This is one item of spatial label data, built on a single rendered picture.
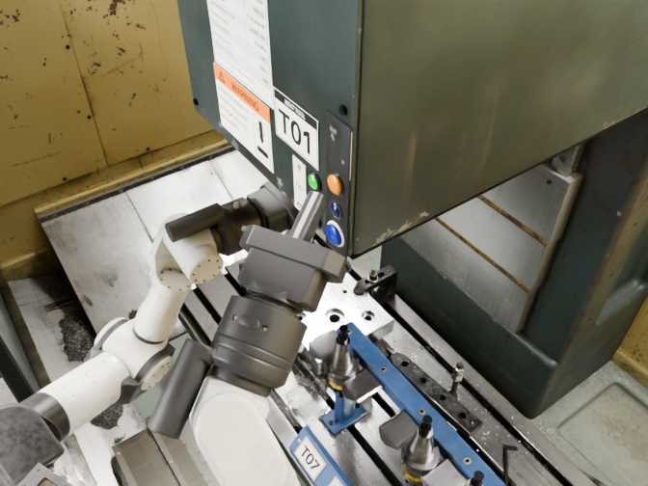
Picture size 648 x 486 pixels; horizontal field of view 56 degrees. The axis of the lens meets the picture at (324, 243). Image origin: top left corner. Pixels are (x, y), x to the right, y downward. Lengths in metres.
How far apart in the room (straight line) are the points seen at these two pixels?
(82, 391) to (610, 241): 1.06
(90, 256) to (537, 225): 1.39
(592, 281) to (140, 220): 1.43
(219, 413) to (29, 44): 1.48
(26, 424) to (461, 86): 0.78
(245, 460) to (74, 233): 1.64
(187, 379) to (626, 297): 1.38
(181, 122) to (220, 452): 1.69
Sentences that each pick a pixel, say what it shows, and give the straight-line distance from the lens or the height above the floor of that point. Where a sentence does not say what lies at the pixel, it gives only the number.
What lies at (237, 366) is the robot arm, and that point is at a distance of 0.61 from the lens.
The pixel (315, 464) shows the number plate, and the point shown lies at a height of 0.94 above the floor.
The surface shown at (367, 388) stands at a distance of 1.15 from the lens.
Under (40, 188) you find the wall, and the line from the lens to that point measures 2.13.
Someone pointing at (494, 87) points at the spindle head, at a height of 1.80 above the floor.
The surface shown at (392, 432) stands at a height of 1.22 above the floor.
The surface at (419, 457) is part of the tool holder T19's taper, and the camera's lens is 1.06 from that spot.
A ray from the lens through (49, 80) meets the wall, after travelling 1.97.
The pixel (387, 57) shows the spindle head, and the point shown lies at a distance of 0.63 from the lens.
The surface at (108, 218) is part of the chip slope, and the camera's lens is 2.18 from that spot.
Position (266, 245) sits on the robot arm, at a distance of 0.65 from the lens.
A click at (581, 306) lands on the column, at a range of 1.54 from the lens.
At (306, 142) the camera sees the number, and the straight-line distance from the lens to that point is 0.75.
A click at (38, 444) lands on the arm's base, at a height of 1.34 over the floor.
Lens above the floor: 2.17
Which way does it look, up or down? 44 degrees down
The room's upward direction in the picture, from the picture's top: straight up
